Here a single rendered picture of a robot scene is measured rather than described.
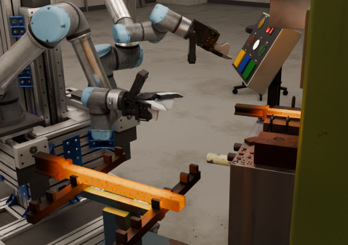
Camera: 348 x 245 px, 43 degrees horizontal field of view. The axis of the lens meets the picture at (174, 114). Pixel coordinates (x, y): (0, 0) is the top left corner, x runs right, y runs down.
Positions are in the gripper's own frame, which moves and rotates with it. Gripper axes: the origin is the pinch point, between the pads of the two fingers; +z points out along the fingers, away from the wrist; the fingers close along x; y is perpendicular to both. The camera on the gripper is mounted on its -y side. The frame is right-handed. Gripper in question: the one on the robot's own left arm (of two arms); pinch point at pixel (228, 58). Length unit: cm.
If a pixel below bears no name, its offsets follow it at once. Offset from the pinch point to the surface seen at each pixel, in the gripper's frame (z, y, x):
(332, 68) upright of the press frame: -10, 19, -98
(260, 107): 4.1, -2.9, -46.2
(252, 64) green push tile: 9.6, 2.7, -1.1
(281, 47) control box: 14.1, 14.2, -6.9
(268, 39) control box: 10.3, 14.2, 0.5
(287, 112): 11, 0, -50
